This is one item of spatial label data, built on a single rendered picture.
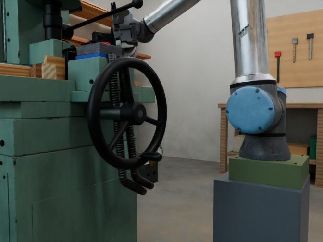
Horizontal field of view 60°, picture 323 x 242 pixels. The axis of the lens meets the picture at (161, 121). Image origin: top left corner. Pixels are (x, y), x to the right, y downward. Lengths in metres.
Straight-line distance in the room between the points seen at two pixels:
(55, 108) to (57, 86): 0.06
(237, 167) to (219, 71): 3.13
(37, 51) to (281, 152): 0.91
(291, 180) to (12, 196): 0.84
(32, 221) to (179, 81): 3.81
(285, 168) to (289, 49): 2.97
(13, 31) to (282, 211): 1.07
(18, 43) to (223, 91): 3.36
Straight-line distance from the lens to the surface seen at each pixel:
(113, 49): 0.82
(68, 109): 0.81
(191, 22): 4.47
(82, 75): 0.81
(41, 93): 0.77
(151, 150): 0.78
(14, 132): 0.74
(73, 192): 0.85
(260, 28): 0.99
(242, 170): 1.09
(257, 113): 0.91
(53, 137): 0.79
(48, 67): 0.80
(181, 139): 4.40
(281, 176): 1.07
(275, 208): 1.06
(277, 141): 1.11
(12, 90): 0.73
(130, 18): 1.29
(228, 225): 1.14
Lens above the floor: 0.83
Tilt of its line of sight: 3 degrees down
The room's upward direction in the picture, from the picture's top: straight up
